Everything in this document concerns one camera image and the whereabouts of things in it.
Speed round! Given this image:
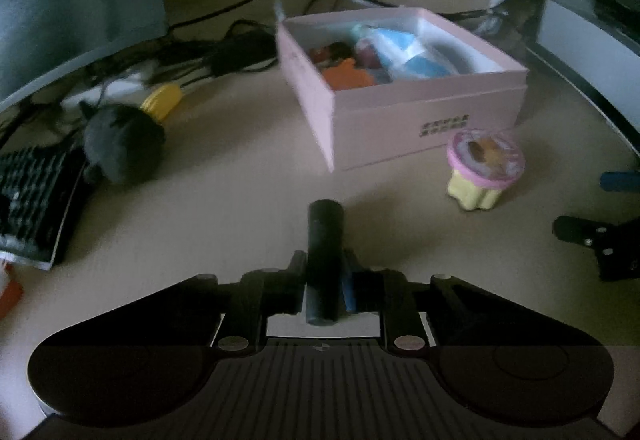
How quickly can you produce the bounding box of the wooden desktop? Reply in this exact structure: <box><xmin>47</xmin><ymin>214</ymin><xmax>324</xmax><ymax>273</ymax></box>
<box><xmin>0</xmin><ymin>0</ymin><xmax>640</xmax><ymax>440</ymax></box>

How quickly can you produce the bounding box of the pink cardboard box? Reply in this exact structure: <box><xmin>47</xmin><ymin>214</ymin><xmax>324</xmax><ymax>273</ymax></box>
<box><xmin>275</xmin><ymin>7</ymin><xmax>530</xmax><ymax>173</ymax></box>

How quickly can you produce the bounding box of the white power strip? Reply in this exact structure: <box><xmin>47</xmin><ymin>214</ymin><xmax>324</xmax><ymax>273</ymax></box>
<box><xmin>60</xmin><ymin>62</ymin><xmax>161</xmax><ymax>108</ymax></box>

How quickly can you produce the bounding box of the yellow ribbed toy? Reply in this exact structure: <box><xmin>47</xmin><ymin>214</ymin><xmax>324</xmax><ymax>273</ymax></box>
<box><xmin>140</xmin><ymin>84</ymin><xmax>186</xmax><ymax>123</ymax></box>

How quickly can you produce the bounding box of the black mechanical keyboard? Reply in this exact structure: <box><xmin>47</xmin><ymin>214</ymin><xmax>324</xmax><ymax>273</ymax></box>
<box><xmin>0</xmin><ymin>145</ymin><xmax>88</xmax><ymax>266</ymax></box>

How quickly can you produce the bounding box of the black plush toy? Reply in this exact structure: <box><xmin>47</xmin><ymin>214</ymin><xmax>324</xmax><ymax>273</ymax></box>
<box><xmin>80</xmin><ymin>100</ymin><xmax>167</xmax><ymax>185</ymax></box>

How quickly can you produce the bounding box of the pink and yellow cupcake toy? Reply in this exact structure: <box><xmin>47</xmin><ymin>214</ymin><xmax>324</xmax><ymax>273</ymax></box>
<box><xmin>446</xmin><ymin>127</ymin><xmax>526</xmax><ymax>212</ymax></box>

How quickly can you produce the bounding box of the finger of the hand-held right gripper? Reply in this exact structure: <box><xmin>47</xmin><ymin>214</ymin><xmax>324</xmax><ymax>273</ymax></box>
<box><xmin>554</xmin><ymin>216</ymin><xmax>601</xmax><ymax>246</ymax></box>
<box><xmin>601</xmin><ymin>171</ymin><xmax>640</xmax><ymax>193</ymax></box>

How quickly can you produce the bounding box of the black cylinder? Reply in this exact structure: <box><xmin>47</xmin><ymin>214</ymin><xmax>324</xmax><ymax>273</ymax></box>
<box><xmin>306</xmin><ymin>200</ymin><xmax>346</xmax><ymax>326</ymax></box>

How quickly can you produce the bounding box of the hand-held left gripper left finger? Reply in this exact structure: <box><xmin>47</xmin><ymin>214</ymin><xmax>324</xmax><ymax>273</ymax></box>
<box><xmin>130</xmin><ymin>251</ymin><xmax>307</xmax><ymax>353</ymax></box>

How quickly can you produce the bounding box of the red and white rocket toy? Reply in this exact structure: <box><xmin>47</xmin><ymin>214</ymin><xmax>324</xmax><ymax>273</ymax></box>
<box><xmin>0</xmin><ymin>260</ymin><xmax>25</xmax><ymax>320</ymax></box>

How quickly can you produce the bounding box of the orange toy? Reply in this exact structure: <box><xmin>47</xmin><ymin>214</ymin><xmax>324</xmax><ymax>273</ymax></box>
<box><xmin>320</xmin><ymin>60</ymin><xmax>378</xmax><ymax>93</ymax></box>

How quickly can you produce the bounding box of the blue and white tissue pack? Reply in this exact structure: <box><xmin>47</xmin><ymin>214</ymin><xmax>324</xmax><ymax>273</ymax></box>
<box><xmin>370</xmin><ymin>27</ymin><xmax>476</xmax><ymax>81</ymax></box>

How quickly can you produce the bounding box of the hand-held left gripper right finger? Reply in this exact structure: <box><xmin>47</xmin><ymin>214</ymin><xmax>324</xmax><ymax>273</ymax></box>
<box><xmin>343</xmin><ymin>251</ymin><xmax>511</xmax><ymax>353</ymax></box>

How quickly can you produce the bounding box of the black power adapter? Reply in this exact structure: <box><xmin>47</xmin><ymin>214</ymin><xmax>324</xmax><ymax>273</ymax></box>
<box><xmin>210</xmin><ymin>31</ymin><xmax>276</xmax><ymax>76</ymax></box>

